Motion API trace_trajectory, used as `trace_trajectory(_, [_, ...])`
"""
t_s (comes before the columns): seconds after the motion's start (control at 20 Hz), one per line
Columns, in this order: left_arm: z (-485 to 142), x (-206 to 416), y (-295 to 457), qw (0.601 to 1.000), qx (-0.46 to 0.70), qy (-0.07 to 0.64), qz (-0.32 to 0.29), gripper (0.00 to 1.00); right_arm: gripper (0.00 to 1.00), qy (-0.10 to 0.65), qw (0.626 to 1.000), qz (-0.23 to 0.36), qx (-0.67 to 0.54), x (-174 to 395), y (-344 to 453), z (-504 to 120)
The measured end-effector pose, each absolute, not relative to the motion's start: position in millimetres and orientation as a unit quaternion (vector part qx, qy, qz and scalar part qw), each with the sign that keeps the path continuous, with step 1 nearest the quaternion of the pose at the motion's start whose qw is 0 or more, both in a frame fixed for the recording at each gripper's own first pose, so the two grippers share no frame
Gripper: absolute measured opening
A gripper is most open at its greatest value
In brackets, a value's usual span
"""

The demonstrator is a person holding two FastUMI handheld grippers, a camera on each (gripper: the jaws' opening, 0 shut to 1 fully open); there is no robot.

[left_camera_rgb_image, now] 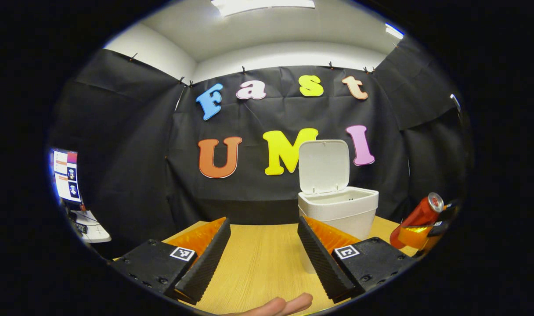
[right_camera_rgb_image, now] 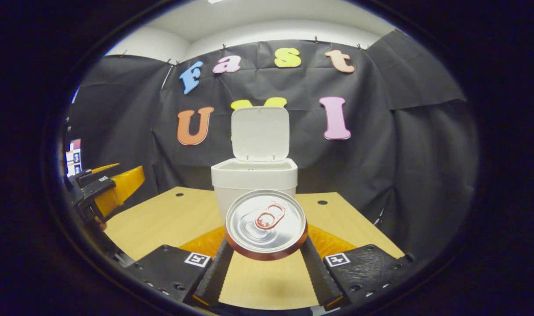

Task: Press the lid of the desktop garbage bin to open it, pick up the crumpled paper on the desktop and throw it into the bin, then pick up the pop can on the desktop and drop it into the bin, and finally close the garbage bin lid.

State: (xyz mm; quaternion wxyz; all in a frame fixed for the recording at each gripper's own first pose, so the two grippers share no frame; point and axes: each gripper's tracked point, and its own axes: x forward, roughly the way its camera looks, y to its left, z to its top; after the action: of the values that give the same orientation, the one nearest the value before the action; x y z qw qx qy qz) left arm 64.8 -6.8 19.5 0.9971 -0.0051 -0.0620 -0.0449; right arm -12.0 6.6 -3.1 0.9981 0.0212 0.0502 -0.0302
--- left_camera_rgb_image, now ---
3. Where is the computer monitor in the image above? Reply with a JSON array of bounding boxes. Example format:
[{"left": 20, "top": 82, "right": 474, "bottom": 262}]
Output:
[{"left": 51, "top": 148, "right": 82, "bottom": 203}]

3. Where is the white desktop garbage bin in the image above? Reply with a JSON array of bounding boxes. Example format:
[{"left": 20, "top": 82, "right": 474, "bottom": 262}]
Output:
[{"left": 298, "top": 140, "right": 379, "bottom": 273}]

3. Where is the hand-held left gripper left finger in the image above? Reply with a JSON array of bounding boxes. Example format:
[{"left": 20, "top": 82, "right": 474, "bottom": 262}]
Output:
[{"left": 111, "top": 216, "right": 231, "bottom": 305}]

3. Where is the wooden desktop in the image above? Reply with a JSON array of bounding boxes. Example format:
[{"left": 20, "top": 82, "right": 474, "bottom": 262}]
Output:
[{"left": 162, "top": 215, "right": 419, "bottom": 316}]

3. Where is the black backdrop cloth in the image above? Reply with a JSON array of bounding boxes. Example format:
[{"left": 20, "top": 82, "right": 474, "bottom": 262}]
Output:
[{"left": 47, "top": 35, "right": 474, "bottom": 259}]

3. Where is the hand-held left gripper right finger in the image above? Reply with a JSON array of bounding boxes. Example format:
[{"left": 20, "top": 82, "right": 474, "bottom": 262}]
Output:
[{"left": 297, "top": 216, "right": 417, "bottom": 304}]

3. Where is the red pop can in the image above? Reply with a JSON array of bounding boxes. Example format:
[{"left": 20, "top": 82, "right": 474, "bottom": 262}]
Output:
[{"left": 390, "top": 192, "right": 444, "bottom": 250}]

